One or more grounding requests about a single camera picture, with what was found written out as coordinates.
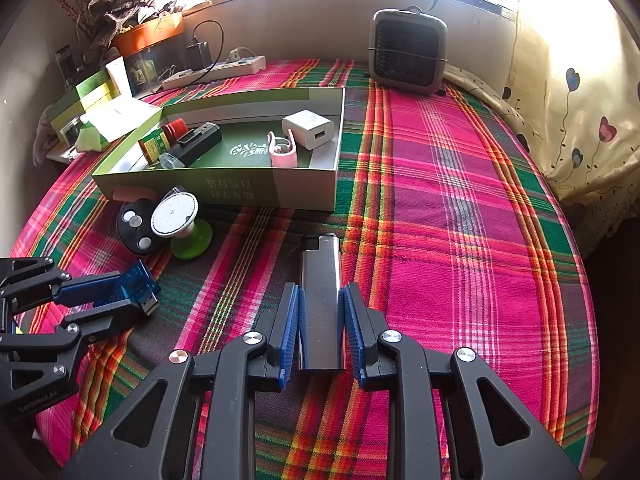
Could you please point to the plaid pink tablecloth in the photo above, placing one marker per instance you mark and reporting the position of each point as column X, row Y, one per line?
column 445, row 224

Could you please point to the orange-rimmed fish tank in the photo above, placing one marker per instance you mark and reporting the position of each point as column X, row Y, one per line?
column 153, row 51

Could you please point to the brown crumpled cloth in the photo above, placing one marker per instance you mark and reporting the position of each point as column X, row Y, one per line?
column 109, row 18

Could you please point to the green cardboard boxes stack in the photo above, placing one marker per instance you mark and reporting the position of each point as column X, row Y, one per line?
column 93, row 91

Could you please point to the black power adapter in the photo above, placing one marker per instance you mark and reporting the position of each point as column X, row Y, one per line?
column 198, row 55

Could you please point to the grey portable heater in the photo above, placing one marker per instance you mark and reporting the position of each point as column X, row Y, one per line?
column 408, row 50

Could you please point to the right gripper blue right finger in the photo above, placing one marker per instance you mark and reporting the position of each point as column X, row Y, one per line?
column 363, row 325

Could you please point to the green spool white top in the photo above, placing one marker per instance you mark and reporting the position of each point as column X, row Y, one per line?
column 176, row 219

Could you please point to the red-capped medicine bottle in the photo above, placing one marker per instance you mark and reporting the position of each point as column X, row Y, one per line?
column 162, row 139

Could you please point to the blue usb tester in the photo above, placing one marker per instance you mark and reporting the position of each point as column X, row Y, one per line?
column 136, row 285

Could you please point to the black pink phone holder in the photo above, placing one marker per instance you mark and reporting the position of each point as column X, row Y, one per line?
column 133, row 222

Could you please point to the white power strip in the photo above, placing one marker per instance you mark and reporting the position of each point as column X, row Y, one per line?
column 221, row 70

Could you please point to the green shallow cardboard box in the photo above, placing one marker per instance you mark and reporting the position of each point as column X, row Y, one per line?
column 238, row 169

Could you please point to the white usb charger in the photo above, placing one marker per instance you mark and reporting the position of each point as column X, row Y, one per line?
column 310, row 130

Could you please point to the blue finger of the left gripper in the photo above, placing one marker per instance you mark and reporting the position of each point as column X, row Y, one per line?
column 87, row 289
column 106, row 321

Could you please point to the silver metal lighter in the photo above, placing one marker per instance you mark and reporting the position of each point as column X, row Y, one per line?
column 320, row 318

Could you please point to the white paper sheet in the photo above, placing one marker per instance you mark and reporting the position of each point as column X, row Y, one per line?
column 105, row 123

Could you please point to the black small flashlight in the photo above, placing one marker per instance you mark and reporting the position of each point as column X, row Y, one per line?
column 191, row 146

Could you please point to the cream heart-print curtain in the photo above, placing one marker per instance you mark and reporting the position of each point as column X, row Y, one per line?
column 575, row 85

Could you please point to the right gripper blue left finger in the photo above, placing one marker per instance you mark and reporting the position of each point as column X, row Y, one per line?
column 282, row 323

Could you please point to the pink clip earphone holder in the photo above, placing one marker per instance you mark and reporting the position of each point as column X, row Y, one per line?
column 282, row 150

